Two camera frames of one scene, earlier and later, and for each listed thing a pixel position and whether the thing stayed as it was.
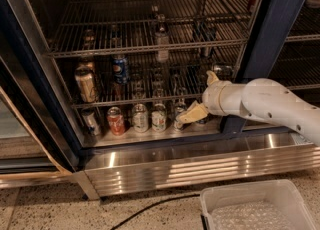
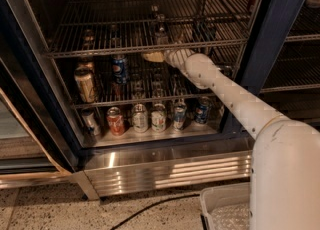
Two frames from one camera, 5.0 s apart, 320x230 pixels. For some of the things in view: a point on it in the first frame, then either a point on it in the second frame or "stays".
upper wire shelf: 102,16 stays
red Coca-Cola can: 116,121 stays
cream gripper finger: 211,77 -> 184,33
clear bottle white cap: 162,38 stays
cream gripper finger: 195,112 -> 155,56
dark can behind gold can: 86,61 stays
